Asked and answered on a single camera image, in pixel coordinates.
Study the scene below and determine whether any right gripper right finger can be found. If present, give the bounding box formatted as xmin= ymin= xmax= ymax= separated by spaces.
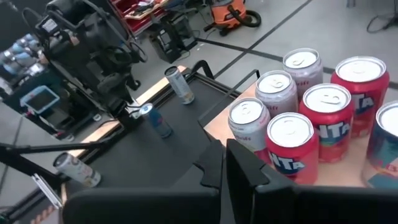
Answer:
xmin=225 ymin=138 xmax=398 ymax=224

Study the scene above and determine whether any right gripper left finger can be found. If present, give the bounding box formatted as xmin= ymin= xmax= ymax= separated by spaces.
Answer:
xmin=60 ymin=139 xmax=224 ymax=224

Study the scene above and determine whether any red Fanta can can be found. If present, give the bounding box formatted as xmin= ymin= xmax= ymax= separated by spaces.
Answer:
xmin=330 ymin=55 xmax=391 ymax=138
xmin=265 ymin=111 xmax=320 ymax=186
xmin=298 ymin=83 xmax=355 ymax=164

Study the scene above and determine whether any dark slim can teal tab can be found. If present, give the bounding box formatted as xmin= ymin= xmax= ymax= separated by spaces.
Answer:
xmin=139 ymin=103 xmax=173 ymax=139

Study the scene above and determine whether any pink and white can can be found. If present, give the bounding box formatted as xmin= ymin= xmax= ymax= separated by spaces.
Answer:
xmin=254 ymin=70 xmax=299 ymax=118

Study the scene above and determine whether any silver slim can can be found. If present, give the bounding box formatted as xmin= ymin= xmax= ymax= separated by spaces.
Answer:
xmin=164 ymin=65 xmax=196 ymax=106
xmin=52 ymin=151 xmax=102 ymax=189

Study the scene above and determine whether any grey can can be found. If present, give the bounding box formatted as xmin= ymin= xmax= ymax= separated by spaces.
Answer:
xmin=282 ymin=47 xmax=324 ymax=100

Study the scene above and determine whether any wooden shelf with black legs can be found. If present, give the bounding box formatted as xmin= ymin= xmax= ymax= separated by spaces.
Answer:
xmin=197 ymin=68 xmax=398 ymax=189

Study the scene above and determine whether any silver aluminium bar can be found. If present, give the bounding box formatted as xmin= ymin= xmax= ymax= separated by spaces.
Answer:
xmin=32 ymin=173 xmax=63 ymax=210

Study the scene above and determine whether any black orange hazard mat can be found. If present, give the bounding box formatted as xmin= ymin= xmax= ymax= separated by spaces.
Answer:
xmin=29 ymin=205 xmax=62 ymax=224

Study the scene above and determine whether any light blue tablet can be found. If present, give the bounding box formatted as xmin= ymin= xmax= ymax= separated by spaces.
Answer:
xmin=20 ymin=85 xmax=60 ymax=114

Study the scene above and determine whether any black equipment case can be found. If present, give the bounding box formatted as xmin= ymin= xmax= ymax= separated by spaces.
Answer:
xmin=149 ymin=14 xmax=198 ymax=65

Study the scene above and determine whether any red bin rack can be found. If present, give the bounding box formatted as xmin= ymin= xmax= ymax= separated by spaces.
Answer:
xmin=108 ymin=0 xmax=169 ymax=35

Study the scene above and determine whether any orange shop vacuum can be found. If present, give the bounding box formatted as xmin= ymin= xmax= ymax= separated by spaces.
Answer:
xmin=203 ymin=0 xmax=249 ymax=37

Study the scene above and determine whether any black vacuum hose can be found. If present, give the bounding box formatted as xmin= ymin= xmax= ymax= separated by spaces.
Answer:
xmin=228 ymin=4 xmax=262 ymax=29

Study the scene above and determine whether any black floor cable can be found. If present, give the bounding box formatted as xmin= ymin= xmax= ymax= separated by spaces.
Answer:
xmin=366 ymin=0 xmax=398 ymax=34

